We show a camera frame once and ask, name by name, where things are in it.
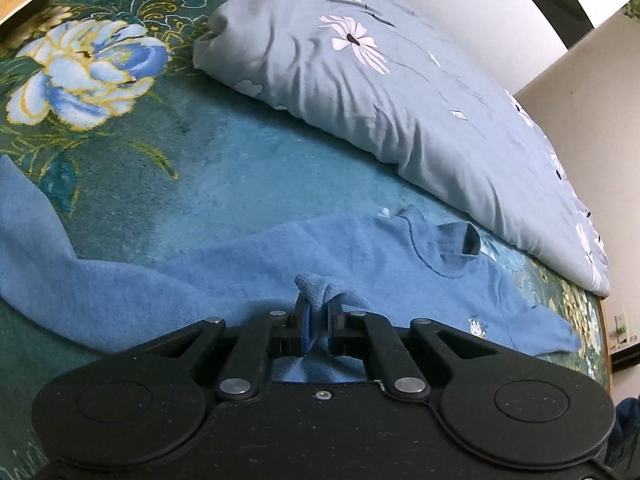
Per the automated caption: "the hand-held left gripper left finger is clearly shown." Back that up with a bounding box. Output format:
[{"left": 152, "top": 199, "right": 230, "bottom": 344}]
[{"left": 107, "top": 291, "right": 315, "bottom": 402}]

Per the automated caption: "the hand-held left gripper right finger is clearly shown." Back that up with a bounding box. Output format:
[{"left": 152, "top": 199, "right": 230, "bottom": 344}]
[{"left": 326, "top": 296, "right": 506, "bottom": 403}]

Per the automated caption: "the blue sweater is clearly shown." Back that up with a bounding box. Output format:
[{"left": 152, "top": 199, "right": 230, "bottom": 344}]
[{"left": 0, "top": 155, "right": 583, "bottom": 386}]

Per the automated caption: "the green floral blanket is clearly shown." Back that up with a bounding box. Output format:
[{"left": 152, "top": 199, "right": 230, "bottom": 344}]
[{"left": 0, "top": 0, "right": 608, "bottom": 480}]

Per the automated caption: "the person's dark blue clothing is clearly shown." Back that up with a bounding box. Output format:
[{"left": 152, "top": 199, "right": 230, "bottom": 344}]
[{"left": 607, "top": 395, "right": 640, "bottom": 480}]

